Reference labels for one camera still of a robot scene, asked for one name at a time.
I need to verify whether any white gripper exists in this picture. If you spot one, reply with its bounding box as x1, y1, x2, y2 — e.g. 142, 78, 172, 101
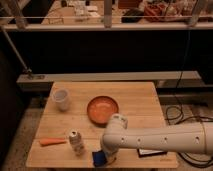
101, 146, 118, 164

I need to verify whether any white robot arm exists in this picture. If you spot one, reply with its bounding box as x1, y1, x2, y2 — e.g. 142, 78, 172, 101
100, 113, 213, 158

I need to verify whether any black and white snack box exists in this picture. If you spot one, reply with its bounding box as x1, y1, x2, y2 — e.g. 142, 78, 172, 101
137, 149, 167, 158

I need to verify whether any orange bowl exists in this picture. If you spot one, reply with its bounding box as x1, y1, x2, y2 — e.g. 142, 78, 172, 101
87, 96, 119, 125

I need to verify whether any orange carrot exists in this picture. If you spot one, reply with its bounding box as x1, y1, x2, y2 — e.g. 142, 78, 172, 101
39, 138, 66, 146

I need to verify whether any clear plastic cup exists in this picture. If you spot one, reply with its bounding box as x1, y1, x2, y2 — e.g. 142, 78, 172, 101
51, 89, 70, 111

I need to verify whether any grey metal diagonal strut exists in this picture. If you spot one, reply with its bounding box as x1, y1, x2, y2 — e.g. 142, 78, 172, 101
1, 26, 33, 79

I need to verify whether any black cable on floor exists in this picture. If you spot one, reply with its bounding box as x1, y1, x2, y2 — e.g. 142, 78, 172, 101
164, 104, 213, 168

